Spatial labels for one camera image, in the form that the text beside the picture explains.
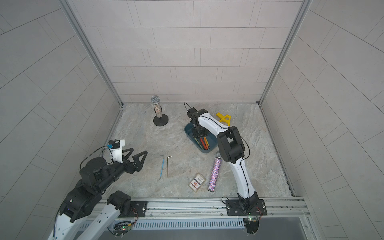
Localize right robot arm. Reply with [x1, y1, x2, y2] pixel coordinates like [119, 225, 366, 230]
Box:
[187, 108, 259, 211]

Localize bare steel hex key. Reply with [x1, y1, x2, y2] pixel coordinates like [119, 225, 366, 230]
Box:
[166, 156, 172, 178]

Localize small card packet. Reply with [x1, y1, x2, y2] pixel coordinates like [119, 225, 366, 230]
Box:
[188, 173, 206, 192]

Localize blue hex key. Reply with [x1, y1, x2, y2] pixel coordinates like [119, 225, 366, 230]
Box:
[159, 156, 165, 180]

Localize orange hex key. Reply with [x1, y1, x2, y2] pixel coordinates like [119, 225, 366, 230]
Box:
[203, 137, 210, 149]

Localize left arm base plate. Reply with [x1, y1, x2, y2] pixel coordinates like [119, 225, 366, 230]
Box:
[119, 201, 148, 218]

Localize teal storage box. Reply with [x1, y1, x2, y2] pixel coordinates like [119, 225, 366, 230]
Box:
[184, 123, 218, 154]

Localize right controller board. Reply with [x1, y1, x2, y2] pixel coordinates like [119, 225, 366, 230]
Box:
[243, 217, 260, 235]

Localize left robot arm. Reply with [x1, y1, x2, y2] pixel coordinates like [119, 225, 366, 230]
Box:
[48, 149, 148, 240]

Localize left controller board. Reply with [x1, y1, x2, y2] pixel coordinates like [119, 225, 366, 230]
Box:
[113, 221, 134, 238]

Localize controller board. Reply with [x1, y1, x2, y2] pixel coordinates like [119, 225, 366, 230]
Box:
[113, 221, 134, 238]
[243, 217, 260, 235]

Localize yellow plastic triangle stand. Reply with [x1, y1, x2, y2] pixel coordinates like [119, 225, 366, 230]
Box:
[216, 113, 232, 127]

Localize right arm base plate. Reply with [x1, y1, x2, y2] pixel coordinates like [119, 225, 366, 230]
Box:
[225, 199, 268, 217]

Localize microphone on black stand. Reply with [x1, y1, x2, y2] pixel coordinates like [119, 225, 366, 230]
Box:
[151, 95, 169, 127]

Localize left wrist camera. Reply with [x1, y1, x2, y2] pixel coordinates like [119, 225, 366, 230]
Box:
[107, 140, 125, 164]

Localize purple glitter microphone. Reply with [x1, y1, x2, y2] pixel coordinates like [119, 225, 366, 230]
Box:
[208, 156, 222, 192]

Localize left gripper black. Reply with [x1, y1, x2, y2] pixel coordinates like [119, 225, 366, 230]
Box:
[96, 146, 149, 192]

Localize aluminium front rail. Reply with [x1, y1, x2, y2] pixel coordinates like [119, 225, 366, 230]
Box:
[132, 197, 311, 220]

